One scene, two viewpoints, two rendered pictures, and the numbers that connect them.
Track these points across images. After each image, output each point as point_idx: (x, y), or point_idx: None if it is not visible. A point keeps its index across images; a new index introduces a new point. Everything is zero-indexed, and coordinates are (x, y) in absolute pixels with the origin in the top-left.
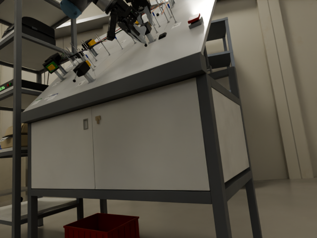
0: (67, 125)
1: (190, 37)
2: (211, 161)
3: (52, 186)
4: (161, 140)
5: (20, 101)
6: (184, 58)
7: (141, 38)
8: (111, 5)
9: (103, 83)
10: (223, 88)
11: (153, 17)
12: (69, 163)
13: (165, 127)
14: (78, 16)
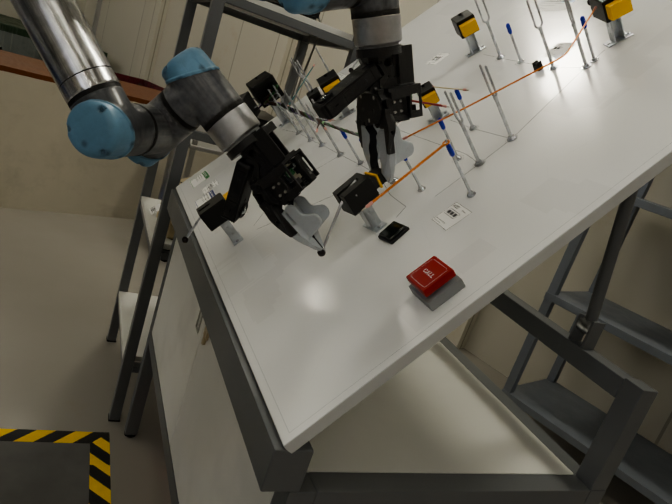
0: (192, 287)
1: (366, 341)
2: None
3: (158, 364)
4: (218, 503)
5: (184, 158)
6: (262, 424)
7: (301, 242)
8: (233, 153)
9: (219, 282)
10: (428, 495)
11: (407, 156)
12: (174, 358)
13: (228, 491)
14: (153, 164)
